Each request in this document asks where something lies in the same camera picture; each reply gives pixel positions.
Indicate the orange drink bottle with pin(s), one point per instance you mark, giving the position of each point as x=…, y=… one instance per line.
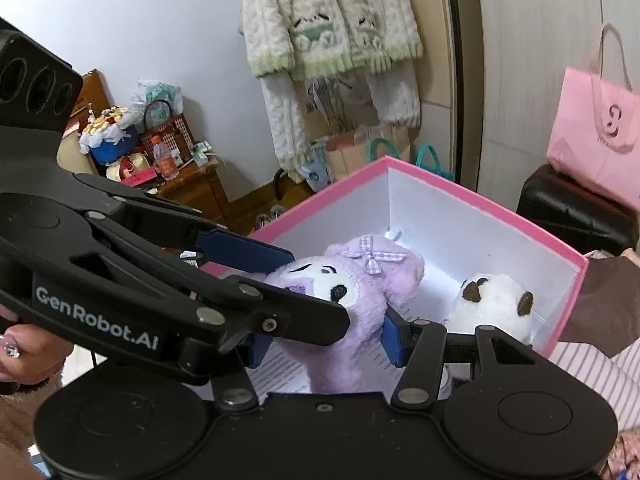
x=166, y=160

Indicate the flat red box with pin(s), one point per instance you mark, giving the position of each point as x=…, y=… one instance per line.
x=139, y=177

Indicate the pink cardboard box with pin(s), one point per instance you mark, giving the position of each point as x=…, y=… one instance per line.
x=450, y=220

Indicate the person's left hand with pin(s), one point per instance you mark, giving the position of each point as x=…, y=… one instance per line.
x=35, y=355

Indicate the floral cloth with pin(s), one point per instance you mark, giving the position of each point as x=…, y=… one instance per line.
x=625, y=455

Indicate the brown paper bag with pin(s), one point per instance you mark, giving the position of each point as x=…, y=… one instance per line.
x=350, y=152

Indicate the pink shopping bag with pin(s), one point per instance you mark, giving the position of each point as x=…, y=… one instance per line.
x=595, y=135

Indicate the white plastic bag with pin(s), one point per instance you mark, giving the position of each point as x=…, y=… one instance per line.
x=160, y=95

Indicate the brown cloth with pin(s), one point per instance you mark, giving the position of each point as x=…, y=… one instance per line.
x=605, y=305

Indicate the wooden headboard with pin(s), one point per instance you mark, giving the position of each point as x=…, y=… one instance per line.
x=87, y=95

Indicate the white panda plush toy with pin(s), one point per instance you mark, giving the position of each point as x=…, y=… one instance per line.
x=490, y=310

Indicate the blue wrapped flower bouquet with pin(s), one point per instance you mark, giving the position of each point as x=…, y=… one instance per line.
x=112, y=140

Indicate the patterned slipper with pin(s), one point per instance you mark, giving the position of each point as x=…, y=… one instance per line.
x=264, y=220
x=279, y=211

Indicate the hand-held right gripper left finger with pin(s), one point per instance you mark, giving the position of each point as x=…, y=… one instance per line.
x=257, y=351

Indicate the wooden nightstand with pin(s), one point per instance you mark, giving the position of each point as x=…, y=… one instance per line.
x=195, y=187

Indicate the purple plush toy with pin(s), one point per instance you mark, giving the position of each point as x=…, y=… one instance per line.
x=350, y=280

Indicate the striped bedsheet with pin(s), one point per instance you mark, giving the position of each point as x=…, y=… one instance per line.
x=595, y=385

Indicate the red woven basket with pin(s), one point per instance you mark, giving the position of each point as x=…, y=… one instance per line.
x=170, y=132

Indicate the fuzzy cream pajama jacket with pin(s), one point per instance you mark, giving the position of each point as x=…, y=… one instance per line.
x=325, y=15

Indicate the beige wardrobe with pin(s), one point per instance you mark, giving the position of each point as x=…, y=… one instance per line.
x=540, y=60

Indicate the light blue bag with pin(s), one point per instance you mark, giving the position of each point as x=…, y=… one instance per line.
x=317, y=175

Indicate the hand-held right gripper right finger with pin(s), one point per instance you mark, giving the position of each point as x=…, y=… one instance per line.
x=392, y=341

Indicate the black leather stool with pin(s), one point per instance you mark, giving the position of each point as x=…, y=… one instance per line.
x=570, y=215

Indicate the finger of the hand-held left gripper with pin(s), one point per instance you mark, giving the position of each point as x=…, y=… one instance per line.
x=240, y=255
x=300, y=315

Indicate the teal tote bag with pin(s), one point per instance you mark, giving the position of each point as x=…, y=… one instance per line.
x=431, y=160

